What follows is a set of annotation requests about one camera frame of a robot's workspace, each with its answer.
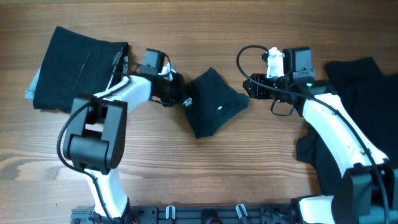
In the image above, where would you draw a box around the right black cable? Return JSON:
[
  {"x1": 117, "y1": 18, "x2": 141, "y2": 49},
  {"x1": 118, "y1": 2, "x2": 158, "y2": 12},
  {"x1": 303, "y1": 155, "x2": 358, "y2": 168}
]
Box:
[{"x1": 236, "y1": 44, "x2": 391, "y2": 224}]

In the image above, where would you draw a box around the left black cable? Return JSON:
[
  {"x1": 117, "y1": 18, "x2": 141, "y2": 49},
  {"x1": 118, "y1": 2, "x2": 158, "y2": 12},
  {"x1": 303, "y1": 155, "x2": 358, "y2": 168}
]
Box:
[{"x1": 56, "y1": 51, "x2": 174, "y2": 224}]

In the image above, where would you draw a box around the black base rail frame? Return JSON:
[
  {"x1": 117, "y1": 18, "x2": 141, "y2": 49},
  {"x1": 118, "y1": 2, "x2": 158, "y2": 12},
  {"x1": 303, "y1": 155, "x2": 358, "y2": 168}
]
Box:
[{"x1": 70, "y1": 203, "x2": 324, "y2": 224}]

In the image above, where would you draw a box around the dark green t-shirt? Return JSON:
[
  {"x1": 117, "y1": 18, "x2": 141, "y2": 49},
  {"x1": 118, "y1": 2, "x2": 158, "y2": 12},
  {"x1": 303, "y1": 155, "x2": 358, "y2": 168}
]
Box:
[{"x1": 182, "y1": 67, "x2": 249, "y2": 139}]

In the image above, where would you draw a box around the pile of dark clothes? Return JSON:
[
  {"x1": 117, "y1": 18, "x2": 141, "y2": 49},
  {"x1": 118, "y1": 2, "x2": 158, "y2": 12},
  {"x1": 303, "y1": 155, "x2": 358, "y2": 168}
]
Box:
[{"x1": 296, "y1": 57, "x2": 397, "y2": 195}]

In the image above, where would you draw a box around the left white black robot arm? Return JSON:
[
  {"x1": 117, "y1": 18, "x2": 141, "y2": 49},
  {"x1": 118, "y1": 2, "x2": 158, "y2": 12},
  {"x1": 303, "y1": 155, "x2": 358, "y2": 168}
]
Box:
[{"x1": 57, "y1": 49, "x2": 185, "y2": 223}]

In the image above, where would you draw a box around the folded dark green garment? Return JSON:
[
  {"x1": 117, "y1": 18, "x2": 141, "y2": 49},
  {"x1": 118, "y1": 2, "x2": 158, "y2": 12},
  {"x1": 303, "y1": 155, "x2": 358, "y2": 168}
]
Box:
[{"x1": 32, "y1": 26, "x2": 129, "y2": 113}]

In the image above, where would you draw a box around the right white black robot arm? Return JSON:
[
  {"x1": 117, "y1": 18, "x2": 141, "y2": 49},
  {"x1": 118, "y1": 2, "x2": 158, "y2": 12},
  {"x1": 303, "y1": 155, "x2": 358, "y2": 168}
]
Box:
[{"x1": 243, "y1": 47, "x2": 397, "y2": 223}]

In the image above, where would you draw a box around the black cable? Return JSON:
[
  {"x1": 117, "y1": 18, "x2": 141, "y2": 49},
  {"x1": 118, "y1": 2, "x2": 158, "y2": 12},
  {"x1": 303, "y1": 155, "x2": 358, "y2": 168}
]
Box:
[
  {"x1": 56, "y1": 51, "x2": 174, "y2": 224},
  {"x1": 236, "y1": 44, "x2": 391, "y2": 224}
]

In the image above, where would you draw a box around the white folded cloth underneath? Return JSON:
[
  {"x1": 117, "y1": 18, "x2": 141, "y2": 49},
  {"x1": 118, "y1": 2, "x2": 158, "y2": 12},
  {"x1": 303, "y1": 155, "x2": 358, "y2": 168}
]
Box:
[{"x1": 24, "y1": 55, "x2": 129, "y2": 100}]

